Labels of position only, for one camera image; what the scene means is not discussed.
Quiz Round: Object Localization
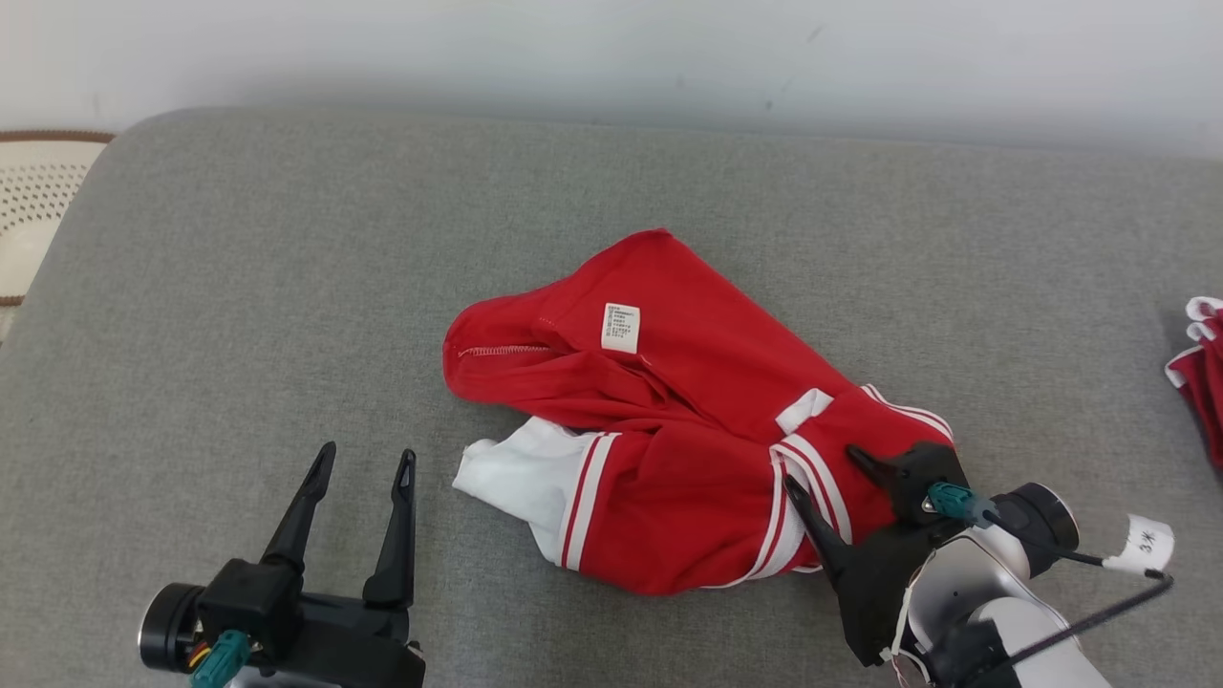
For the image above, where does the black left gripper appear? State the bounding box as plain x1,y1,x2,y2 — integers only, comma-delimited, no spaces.
260,441,427,688

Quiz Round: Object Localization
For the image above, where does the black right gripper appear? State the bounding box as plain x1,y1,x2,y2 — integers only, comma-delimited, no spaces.
783,441,969,668

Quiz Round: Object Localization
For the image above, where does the red basketball jersey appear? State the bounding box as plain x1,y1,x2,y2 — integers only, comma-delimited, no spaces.
442,227,956,596

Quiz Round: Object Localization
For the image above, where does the stack of red jerseys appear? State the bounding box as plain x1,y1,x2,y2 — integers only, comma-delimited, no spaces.
1164,296,1223,469

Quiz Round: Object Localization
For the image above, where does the white perforated mat brown rim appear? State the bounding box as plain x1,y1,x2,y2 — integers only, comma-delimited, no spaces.
0,130,116,335

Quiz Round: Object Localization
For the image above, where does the right black cable teal plug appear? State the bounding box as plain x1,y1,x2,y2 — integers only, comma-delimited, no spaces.
925,483,1174,675

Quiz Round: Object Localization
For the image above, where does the black cable teal plug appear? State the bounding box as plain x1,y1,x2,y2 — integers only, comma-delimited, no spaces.
189,629,251,688
925,483,1174,675

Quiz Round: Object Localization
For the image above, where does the left black cable teal plug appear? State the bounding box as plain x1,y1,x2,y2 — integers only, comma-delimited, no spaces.
189,629,251,688

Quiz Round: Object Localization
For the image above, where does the white paper cable tag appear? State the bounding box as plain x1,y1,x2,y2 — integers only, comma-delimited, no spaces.
1104,514,1174,574

